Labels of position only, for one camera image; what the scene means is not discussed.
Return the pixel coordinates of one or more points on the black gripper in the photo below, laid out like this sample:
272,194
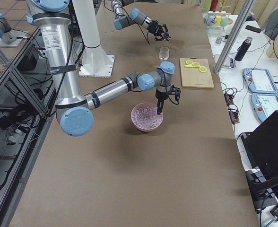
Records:
160,96
153,26

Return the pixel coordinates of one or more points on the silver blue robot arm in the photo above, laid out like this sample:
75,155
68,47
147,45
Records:
123,20
72,43

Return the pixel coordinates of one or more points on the clear wine glass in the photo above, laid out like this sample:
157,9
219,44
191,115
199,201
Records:
164,53

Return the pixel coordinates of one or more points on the pink bowl of ice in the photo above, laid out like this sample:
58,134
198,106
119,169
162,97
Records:
145,118

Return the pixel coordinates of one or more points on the lemon slice far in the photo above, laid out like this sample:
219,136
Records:
189,62

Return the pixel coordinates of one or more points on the wooden cutting board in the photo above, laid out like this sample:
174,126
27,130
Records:
193,78

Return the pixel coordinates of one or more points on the lemon slice near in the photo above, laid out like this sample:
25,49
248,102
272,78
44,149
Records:
202,69

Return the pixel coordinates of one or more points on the white kitchen scale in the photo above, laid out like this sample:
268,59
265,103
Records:
229,62

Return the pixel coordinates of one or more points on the black water bottle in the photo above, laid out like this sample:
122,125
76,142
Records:
242,50

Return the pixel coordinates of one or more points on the teach pendant far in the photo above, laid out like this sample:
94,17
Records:
259,81

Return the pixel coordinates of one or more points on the teach pendant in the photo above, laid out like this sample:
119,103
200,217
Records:
259,81
264,105

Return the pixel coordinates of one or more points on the teach pendant near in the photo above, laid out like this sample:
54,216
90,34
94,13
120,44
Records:
264,105

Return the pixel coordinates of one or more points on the black monitor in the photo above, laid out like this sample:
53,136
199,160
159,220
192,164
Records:
261,146

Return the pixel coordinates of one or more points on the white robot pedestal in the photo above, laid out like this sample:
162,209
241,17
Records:
95,62

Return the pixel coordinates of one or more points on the aluminium frame post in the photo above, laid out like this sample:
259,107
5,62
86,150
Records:
233,34

